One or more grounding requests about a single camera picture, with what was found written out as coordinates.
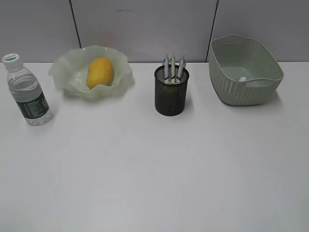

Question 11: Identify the light green plastic basket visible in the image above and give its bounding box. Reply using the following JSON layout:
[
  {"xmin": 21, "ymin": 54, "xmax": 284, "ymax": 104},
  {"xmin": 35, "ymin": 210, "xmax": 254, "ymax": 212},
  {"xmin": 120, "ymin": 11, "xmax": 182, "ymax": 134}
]
[{"xmin": 209, "ymin": 34, "xmax": 284, "ymax": 106}]

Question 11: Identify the white waste paper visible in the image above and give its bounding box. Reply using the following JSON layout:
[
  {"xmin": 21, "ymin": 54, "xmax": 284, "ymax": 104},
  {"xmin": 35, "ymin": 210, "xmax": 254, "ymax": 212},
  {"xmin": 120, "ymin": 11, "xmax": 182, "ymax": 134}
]
[{"xmin": 236, "ymin": 77, "xmax": 247, "ymax": 82}]

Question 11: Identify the frosted green wavy plate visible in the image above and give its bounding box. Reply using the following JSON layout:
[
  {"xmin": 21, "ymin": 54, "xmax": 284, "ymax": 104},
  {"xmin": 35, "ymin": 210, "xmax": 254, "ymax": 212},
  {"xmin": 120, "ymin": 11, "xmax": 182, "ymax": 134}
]
[{"xmin": 48, "ymin": 45, "xmax": 134, "ymax": 100}]

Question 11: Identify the grey grip pen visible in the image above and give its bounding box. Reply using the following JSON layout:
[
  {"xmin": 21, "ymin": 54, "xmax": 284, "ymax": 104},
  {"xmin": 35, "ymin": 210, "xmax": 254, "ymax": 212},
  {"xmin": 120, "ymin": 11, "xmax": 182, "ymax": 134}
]
[{"xmin": 177, "ymin": 55, "xmax": 185, "ymax": 81}]

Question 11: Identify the yellow mango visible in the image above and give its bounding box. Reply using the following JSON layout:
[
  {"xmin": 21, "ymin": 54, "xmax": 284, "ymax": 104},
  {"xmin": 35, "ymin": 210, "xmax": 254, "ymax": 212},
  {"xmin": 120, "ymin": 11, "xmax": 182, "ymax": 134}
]
[{"xmin": 86, "ymin": 58, "xmax": 113, "ymax": 89}]

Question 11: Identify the blue white pen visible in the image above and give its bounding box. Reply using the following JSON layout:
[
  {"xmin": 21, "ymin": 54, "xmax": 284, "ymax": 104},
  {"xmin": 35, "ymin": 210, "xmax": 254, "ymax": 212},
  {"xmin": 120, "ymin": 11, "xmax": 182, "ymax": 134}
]
[{"xmin": 162, "ymin": 54, "xmax": 169, "ymax": 82}]

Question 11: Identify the beige white pen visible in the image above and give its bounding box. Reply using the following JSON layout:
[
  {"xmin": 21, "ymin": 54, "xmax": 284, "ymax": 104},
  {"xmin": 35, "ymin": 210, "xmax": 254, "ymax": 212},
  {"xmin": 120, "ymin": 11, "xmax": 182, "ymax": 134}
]
[{"xmin": 169, "ymin": 54, "xmax": 176, "ymax": 82}]

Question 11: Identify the yellow eraser printed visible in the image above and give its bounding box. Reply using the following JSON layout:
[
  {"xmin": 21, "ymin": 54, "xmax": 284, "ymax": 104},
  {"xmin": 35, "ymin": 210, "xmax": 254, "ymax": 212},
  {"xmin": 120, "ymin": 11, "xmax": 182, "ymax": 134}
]
[{"xmin": 165, "ymin": 81, "xmax": 179, "ymax": 85}]

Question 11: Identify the black mesh pen holder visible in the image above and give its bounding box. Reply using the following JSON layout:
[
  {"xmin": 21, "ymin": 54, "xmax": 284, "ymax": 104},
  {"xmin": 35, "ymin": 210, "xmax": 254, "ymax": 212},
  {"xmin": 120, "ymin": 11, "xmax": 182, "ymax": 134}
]
[{"xmin": 154, "ymin": 65, "xmax": 189, "ymax": 116}]

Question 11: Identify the clear water bottle green label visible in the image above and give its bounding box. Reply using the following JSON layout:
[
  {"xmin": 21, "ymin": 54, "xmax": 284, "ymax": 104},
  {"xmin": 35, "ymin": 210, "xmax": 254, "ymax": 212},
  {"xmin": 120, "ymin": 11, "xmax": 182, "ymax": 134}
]
[{"xmin": 2, "ymin": 53, "xmax": 53, "ymax": 126}]

